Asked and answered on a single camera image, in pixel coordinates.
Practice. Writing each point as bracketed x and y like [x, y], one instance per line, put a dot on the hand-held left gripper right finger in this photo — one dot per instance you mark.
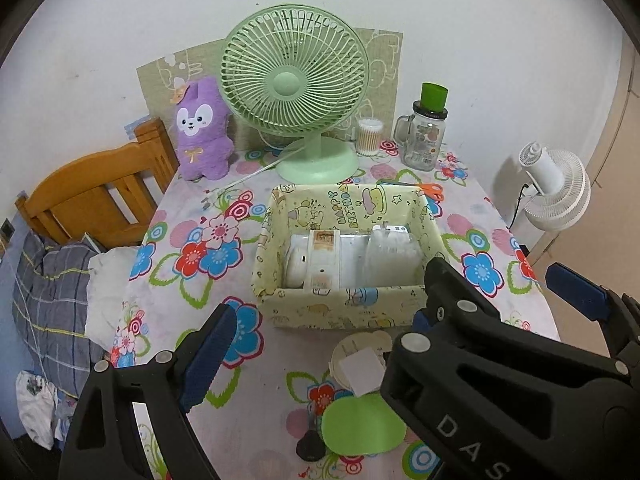
[421, 321]

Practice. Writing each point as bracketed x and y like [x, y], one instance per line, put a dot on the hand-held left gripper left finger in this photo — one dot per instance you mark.
[210, 355]

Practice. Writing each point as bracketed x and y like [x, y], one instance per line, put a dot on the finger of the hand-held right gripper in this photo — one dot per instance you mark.
[460, 300]
[575, 287]

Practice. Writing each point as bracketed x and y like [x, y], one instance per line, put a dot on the white charger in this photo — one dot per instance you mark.
[370, 340]

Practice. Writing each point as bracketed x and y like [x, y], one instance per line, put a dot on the white charger plug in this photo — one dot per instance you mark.
[360, 370]

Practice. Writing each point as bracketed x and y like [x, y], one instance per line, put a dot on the yellow cartoon print box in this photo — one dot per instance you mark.
[310, 310]

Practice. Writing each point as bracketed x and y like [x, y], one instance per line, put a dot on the white power strip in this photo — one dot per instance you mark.
[322, 260]

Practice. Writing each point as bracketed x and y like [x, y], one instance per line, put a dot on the white round device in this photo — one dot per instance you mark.
[295, 270]

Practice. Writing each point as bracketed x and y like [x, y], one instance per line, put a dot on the green case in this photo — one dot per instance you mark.
[360, 425]

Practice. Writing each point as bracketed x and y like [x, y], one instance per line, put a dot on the white floor fan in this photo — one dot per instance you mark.
[550, 175]

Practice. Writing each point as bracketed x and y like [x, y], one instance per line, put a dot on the white pillow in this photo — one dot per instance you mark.
[110, 285]

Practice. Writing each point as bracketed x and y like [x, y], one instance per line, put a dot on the beige wooden door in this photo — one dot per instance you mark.
[620, 160]

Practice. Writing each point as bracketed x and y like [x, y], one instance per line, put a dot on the black small object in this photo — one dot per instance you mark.
[310, 447]

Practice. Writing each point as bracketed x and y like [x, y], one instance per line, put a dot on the glass mug with green lid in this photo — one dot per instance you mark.
[422, 140]

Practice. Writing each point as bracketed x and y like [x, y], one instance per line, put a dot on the grey plaid quilt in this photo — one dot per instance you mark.
[45, 300]

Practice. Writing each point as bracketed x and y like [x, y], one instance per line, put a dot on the white crumpled cloth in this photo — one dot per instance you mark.
[35, 405]

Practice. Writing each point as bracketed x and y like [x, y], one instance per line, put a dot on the cotton swab container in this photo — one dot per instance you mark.
[369, 137]

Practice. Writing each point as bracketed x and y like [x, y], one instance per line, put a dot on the purple plush rabbit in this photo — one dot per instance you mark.
[200, 150]

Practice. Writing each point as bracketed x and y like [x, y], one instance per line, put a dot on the wooden bed headboard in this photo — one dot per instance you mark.
[75, 185]

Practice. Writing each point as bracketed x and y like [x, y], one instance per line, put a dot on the beige cartoon print board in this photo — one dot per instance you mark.
[385, 70]

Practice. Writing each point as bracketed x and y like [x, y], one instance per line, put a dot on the green desk fan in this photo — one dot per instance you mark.
[287, 85]

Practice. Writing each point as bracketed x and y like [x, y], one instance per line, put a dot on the black wall socket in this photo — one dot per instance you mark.
[7, 229]

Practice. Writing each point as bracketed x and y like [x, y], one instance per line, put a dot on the blue wall sticker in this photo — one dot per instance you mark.
[132, 125]

